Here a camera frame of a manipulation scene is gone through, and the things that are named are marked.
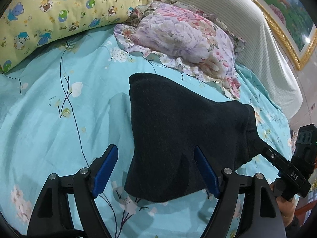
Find turquoise floral bed sheet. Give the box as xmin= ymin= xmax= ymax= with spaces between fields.
xmin=0 ymin=24 xmax=299 ymax=238

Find purple pink floral pillow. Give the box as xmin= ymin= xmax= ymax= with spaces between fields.
xmin=114 ymin=0 xmax=245 ymax=99

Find yellow cartoon bear pillow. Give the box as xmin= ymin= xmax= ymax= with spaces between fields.
xmin=1 ymin=0 xmax=146 ymax=73

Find dark navy pants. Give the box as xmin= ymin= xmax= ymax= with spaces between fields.
xmin=125 ymin=73 xmax=260 ymax=202

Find white striped padded headboard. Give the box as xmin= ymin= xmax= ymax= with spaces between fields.
xmin=175 ymin=0 xmax=303 ymax=119

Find gold framed landscape painting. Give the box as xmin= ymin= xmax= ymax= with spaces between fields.
xmin=251 ymin=0 xmax=316 ymax=70

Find person's right hand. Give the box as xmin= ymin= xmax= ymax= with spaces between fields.
xmin=276 ymin=196 xmax=296 ymax=227

